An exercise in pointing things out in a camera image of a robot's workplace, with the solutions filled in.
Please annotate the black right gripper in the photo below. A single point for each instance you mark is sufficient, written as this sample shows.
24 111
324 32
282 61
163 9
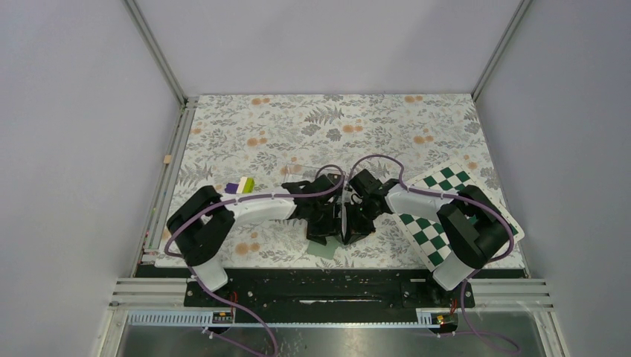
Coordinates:
355 230

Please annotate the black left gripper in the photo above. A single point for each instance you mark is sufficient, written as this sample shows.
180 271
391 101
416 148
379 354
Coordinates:
332 228

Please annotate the green card holder wallet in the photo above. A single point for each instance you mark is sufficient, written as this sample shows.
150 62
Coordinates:
325 251

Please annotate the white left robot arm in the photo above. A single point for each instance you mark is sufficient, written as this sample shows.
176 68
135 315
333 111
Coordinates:
200 226

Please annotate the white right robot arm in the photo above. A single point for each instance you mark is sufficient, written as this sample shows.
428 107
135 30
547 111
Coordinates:
474 226

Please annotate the purple white green block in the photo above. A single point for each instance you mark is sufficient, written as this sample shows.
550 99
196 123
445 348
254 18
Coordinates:
244 185

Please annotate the floral patterned table mat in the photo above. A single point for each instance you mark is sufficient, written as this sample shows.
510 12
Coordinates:
256 135

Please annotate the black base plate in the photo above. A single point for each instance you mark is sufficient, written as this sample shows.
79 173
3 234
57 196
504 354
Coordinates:
318 296

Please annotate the aluminium frame rail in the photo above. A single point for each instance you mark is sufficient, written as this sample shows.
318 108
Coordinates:
132 292

